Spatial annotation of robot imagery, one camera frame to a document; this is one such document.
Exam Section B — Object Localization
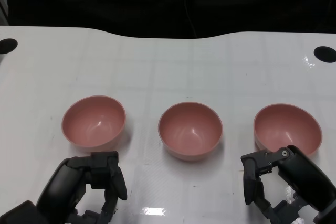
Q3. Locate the black table grommet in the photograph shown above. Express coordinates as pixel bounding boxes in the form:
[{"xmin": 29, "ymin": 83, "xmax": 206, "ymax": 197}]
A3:
[
  {"xmin": 0, "ymin": 38, "xmax": 18, "ymax": 55},
  {"xmin": 313, "ymin": 46, "xmax": 336, "ymax": 63}
]

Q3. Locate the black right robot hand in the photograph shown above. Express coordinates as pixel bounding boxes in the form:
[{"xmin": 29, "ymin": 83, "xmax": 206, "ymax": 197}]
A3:
[{"xmin": 240, "ymin": 144, "xmax": 336, "ymax": 224}]

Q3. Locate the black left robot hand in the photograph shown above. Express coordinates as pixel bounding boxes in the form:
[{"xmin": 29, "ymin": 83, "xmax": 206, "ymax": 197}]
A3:
[{"xmin": 35, "ymin": 151, "xmax": 128, "ymax": 224}]

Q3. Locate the pink plastic bowl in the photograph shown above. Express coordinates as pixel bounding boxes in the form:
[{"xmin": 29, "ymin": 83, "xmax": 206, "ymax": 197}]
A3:
[
  {"xmin": 157, "ymin": 101, "xmax": 224, "ymax": 162},
  {"xmin": 61, "ymin": 94, "xmax": 127, "ymax": 153},
  {"xmin": 253, "ymin": 103, "xmax": 323, "ymax": 156}
]

